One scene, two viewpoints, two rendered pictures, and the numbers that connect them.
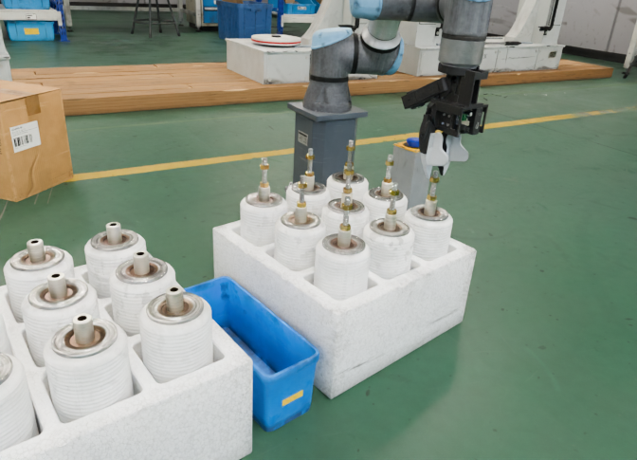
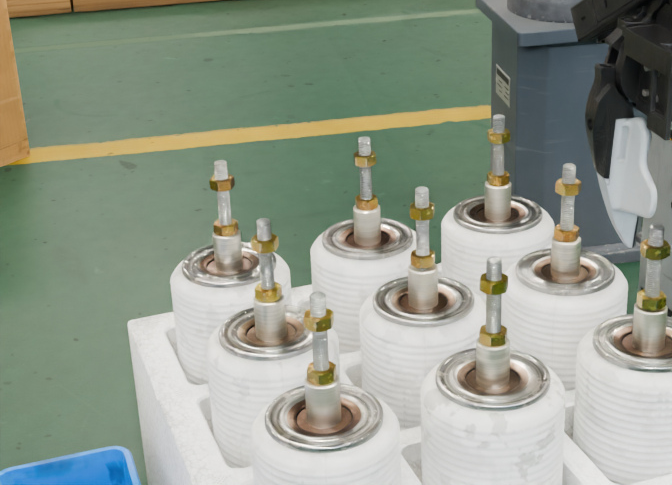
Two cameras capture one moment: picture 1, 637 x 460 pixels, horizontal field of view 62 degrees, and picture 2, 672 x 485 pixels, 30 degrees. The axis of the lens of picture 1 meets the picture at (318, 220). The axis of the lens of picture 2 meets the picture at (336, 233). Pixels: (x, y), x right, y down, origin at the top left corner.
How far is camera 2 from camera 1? 0.40 m
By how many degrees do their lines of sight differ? 22
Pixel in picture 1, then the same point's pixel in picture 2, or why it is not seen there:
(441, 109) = (632, 53)
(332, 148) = (571, 115)
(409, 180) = not seen: outside the picture
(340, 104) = not seen: hidden behind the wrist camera
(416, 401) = not seen: outside the picture
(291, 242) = (228, 390)
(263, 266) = (174, 442)
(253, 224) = (189, 326)
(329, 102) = not seen: outside the picture
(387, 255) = (463, 459)
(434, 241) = (643, 429)
